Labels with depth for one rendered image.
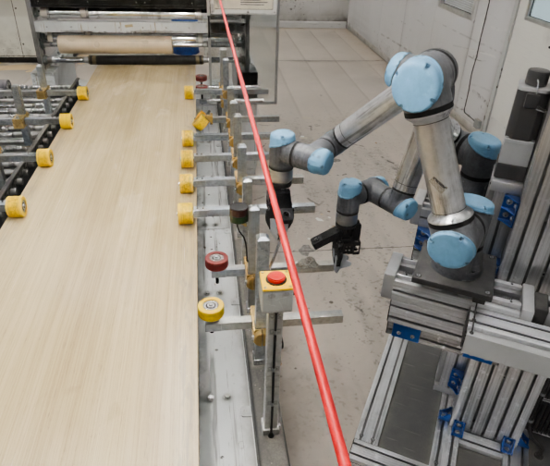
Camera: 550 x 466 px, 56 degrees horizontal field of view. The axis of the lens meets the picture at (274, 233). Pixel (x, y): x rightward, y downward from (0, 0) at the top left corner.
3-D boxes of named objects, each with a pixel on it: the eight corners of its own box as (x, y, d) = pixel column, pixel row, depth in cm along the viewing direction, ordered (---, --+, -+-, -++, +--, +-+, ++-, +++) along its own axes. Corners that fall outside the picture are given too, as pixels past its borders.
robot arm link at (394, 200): (477, 71, 152) (417, 222, 170) (446, 63, 160) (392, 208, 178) (456, 65, 145) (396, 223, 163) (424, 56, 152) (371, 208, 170)
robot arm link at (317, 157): (341, 142, 150) (308, 133, 155) (323, 155, 142) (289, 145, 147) (338, 167, 155) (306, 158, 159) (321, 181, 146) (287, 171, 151)
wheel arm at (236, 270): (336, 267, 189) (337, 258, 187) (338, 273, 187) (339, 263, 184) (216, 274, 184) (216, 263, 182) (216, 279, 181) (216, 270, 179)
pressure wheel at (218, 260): (227, 275, 188) (227, 249, 182) (229, 288, 181) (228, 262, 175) (205, 276, 187) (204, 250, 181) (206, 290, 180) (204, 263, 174)
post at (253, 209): (256, 316, 192) (259, 202, 166) (257, 323, 189) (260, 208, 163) (247, 317, 191) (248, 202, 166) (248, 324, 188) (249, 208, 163)
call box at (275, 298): (287, 295, 124) (288, 269, 120) (292, 314, 118) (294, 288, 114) (258, 297, 123) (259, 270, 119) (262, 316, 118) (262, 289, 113)
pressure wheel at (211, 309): (210, 320, 167) (209, 291, 161) (229, 330, 164) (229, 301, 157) (193, 334, 162) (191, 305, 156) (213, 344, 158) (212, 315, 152)
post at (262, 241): (264, 356, 168) (268, 231, 143) (265, 364, 165) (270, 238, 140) (253, 357, 168) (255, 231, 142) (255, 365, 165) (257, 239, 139)
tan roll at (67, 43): (241, 51, 398) (241, 34, 391) (243, 55, 387) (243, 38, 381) (46, 51, 379) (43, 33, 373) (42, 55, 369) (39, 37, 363)
